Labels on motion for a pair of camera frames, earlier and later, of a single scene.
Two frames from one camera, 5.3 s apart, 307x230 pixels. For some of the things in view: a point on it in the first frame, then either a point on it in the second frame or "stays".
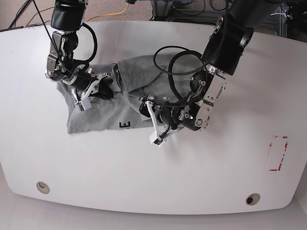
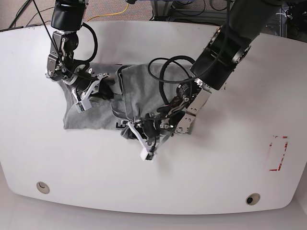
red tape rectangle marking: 284,154 stays
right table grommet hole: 253,199 stays
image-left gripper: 104,90 stays
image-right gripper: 163,113 to 150,131
